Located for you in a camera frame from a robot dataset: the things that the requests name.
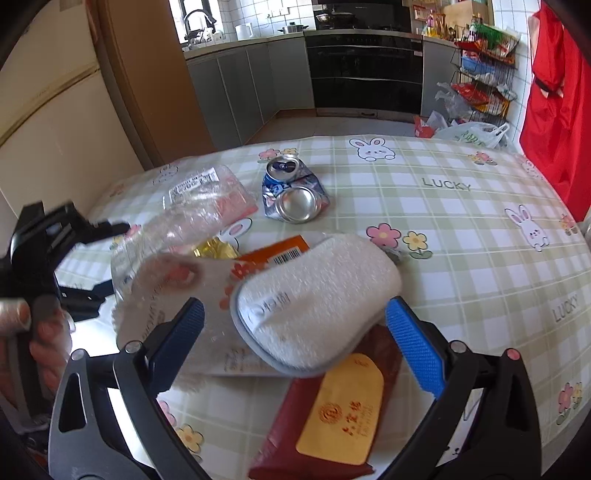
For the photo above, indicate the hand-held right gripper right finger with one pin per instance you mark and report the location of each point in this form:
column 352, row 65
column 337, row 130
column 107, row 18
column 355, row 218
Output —
column 415, row 350

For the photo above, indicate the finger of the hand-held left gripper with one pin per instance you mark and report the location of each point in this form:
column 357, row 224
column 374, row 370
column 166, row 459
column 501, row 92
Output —
column 83, row 300
column 108, row 229

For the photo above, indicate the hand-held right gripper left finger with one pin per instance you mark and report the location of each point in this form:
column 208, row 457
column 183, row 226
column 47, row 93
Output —
column 184, row 332

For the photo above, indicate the white flower-print packet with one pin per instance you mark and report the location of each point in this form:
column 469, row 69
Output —
column 217, row 341

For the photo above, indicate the clear plastic bottle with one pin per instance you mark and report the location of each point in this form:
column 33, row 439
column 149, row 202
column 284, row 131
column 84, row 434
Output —
column 152, row 240

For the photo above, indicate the gold foil wrapper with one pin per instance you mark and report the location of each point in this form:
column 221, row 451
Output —
column 214, row 250

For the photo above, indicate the white sponge pad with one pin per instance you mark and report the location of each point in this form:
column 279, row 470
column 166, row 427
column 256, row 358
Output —
column 323, row 295

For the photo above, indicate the orange snack packet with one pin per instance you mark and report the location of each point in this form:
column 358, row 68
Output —
column 263, row 258

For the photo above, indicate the dark red packet yellow label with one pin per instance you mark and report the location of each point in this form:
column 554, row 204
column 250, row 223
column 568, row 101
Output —
column 286, row 429

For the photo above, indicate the person's left hand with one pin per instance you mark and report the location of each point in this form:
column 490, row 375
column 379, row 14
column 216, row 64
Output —
column 51, row 341

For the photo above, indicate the green checked bunny tablecloth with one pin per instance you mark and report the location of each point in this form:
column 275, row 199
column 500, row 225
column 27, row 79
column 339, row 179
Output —
column 415, row 221

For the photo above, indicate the brown wooden panel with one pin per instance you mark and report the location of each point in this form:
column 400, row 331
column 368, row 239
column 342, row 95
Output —
column 147, row 69

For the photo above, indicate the crushed aluminium can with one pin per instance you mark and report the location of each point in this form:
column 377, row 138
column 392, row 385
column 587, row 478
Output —
column 295, row 205

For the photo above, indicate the long grey kitchen cabinets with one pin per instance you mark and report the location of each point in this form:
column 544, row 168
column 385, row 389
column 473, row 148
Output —
column 240, row 87

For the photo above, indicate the white plastic bag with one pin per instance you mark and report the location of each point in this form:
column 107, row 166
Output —
column 471, row 136

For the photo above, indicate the red packet on floor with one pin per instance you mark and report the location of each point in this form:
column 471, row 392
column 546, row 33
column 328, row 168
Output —
column 425, row 128

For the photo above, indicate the black kitchen faucet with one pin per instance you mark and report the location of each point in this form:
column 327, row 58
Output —
column 196, row 23

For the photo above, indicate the kitchen window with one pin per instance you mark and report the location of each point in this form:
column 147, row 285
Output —
column 194, row 9

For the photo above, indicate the white kettle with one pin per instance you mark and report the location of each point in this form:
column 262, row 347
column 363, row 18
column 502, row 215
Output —
column 244, row 31

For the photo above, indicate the clear plastic bag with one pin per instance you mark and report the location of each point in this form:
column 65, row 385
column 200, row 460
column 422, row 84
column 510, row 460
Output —
column 450, row 104

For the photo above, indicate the steel pot with lid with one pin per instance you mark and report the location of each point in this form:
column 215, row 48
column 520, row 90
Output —
column 293, row 28

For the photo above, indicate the black built-in oven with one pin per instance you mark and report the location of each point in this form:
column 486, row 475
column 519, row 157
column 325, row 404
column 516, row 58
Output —
column 364, row 74

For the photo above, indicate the red hanging cloth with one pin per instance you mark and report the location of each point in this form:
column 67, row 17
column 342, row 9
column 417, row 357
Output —
column 558, row 106

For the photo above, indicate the narrow grey kitchen cabinet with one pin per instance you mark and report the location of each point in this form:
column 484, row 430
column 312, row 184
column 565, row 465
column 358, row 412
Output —
column 438, row 64

